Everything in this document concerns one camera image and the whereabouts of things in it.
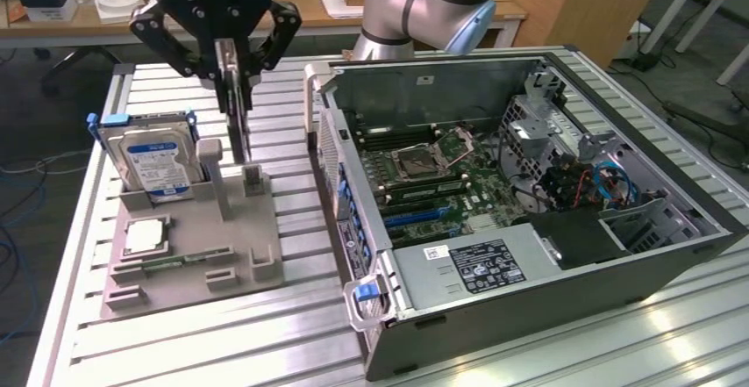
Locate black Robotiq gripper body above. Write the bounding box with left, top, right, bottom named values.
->
left=152, top=0, right=275, bottom=54

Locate graphics card with metal bracket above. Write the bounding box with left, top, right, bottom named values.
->
left=212, top=37, right=258, bottom=165

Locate wooden desk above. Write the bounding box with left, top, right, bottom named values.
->
left=0, top=0, right=530, bottom=61

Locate white round holder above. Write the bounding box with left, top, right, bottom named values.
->
left=94, top=0, right=154, bottom=25

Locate white paper stack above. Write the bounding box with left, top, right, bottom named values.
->
left=318, top=0, right=368, bottom=20

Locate black chair base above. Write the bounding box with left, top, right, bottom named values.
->
left=34, top=40, right=178, bottom=95

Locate white box with black lid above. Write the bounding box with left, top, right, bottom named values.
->
left=15, top=0, right=82, bottom=23

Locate hard disk with blue caddy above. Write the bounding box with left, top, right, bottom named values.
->
left=86, top=108, right=202, bottom=207

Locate metal socket cover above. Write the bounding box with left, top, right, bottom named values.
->
left=431, top=125, right=476, bottom=167

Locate RAM stick with sticker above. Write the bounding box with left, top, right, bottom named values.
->
left=378, top=174, right=474, bottom=198
left=383, top=183, right=468, bottom=208

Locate silver CPU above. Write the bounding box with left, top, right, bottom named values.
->
left=124, top=219, right=170, bottom=254

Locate blue expansion slot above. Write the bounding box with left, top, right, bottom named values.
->
left=380, top=207, right=451, bottom=228

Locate tall metal disk bay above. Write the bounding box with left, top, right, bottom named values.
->
left=499, top=69, right=592, bottom=189

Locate bare green RAM stick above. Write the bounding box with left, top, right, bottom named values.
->
left=139, top=249, right=235, bottom=272

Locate wooden cabinet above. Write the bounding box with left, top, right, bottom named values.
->
left=495, top=0, right=674, bottom=61

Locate silver chipset heatsink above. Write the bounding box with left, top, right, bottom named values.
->
left=470, top=215, right=506, bottom=234

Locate grey parts rack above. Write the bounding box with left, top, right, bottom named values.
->
left=100, top=138, right=290, bottom=320

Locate white box with red button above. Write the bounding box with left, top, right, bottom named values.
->
left=622, top=20, right=656, bottom=61

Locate grey power supply unit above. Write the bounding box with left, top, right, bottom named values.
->
left=390, top=223, right=564, bottom=312

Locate black floor stand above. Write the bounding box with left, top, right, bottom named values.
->
left=663, top=97, right=749, bottom=145

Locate low metal disk bay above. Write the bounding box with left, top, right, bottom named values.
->
left=598, top=197, right=704, bottom=256

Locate open black PC case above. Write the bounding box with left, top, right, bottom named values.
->
left=303, top=51, right=749, bottom=383

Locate red wire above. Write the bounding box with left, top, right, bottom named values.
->
left=568, top=163, right=588, bottom=209

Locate blue wire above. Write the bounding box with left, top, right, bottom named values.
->
left=591, top=161, right=640, bottom=211

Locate white table frame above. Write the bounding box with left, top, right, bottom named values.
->
left=639, top=0, right=749, bottom=86

